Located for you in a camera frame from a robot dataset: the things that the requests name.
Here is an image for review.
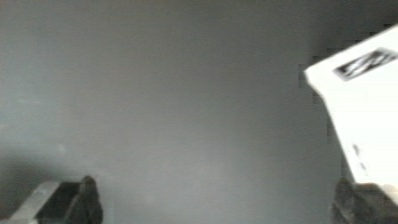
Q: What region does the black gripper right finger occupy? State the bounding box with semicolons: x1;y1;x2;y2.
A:
330;178;398;224

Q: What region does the large white drawer box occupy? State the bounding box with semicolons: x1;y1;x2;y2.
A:
303;24;398;185

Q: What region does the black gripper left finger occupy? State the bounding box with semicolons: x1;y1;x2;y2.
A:
35;176;103;224

